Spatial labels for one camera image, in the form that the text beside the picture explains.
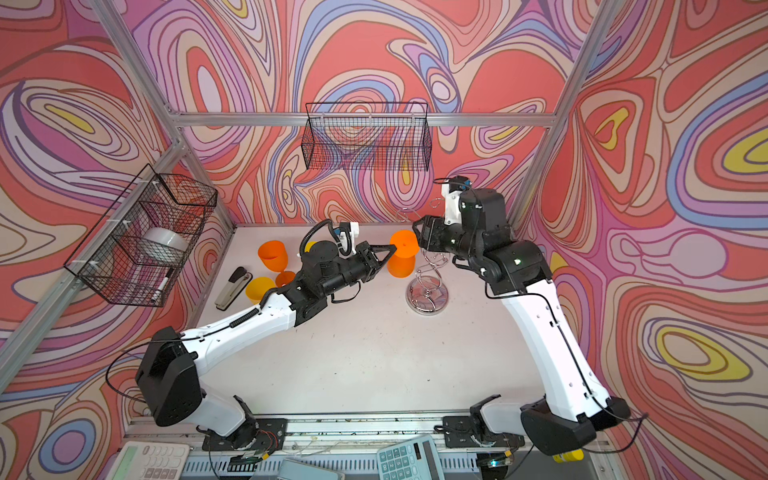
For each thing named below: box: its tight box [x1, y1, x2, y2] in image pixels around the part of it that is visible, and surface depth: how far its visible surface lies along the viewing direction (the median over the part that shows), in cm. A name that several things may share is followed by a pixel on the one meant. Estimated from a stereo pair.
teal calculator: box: [376, 434, 446, 480], surface depth 70 cm
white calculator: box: [106, 441, 191, 480], surface depth 70 cm
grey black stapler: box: [215, 266, 253, 311], surface depth 101 cm
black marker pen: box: [151, 272, 171, 302], surface depth 73 cm
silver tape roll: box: [143, 227, 189, 253], surface depth 75 cm
